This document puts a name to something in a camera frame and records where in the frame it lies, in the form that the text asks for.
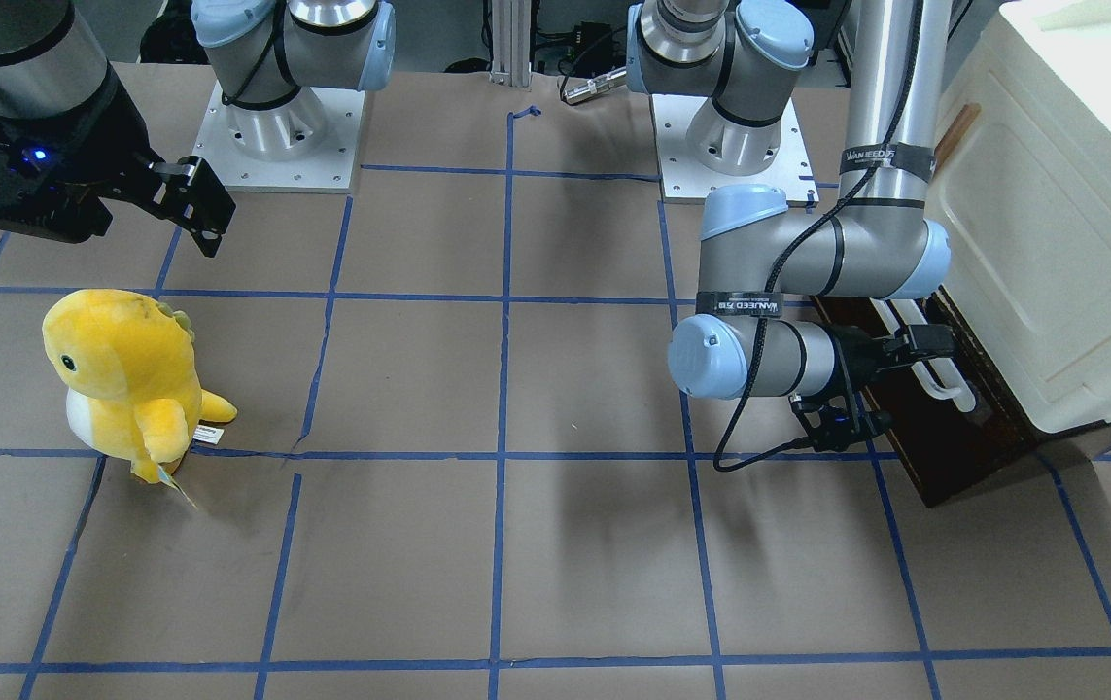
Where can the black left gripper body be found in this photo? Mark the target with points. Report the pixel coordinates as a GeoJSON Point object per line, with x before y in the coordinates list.
{"type": "Point", "coordinates": [848, 352]}

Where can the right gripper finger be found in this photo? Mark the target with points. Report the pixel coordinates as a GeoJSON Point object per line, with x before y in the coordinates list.
{"type": "Point", "coordinates": [186, 192]}

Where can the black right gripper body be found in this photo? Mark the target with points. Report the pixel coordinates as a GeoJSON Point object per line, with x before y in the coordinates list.
{"type": "Point", "coordinates": [110, 138]}

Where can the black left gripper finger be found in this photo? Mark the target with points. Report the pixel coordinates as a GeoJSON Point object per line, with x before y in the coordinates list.
{"type": "Point", "coordinates": [838, 429]}
{"type": "Point", "coordinates": [917, 343]}

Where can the dark wooden drawer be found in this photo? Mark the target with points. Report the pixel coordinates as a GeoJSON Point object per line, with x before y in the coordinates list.
{"type": "Point", "coordinates": [945, 451]}

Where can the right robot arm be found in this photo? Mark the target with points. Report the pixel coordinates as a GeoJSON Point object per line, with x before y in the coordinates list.
{"type": "Point", "coordinates": [264, 52]}

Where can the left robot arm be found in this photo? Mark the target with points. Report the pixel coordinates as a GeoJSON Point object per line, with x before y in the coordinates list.
{"type": "Point", "coordinates": [808, 253]}

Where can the yellow plush toy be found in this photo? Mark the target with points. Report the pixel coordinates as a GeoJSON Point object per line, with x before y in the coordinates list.
{"type": "Point", "coordinates": [133, 393]}

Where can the cream plastic cabinet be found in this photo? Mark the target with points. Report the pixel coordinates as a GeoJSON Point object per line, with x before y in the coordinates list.
{"type": "Point", "coordinates": [1026, 199]}

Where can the aluminium frame post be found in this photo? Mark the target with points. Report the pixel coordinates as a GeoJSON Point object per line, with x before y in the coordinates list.
{"type": "Point", "coordinates": [510, 43]}

